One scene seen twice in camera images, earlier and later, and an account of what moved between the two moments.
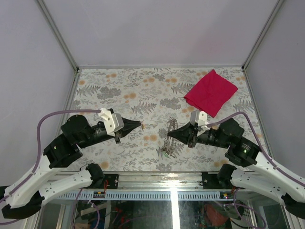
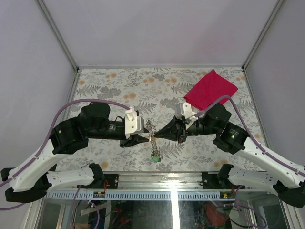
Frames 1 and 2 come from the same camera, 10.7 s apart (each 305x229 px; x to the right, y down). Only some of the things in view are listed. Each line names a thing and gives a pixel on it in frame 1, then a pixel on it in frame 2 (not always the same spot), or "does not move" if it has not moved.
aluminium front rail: [162, 186] does not move
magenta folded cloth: [210, 94] does not move
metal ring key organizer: [170, 147] -> [155, 154]
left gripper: [130, 125] -> [134, 140]
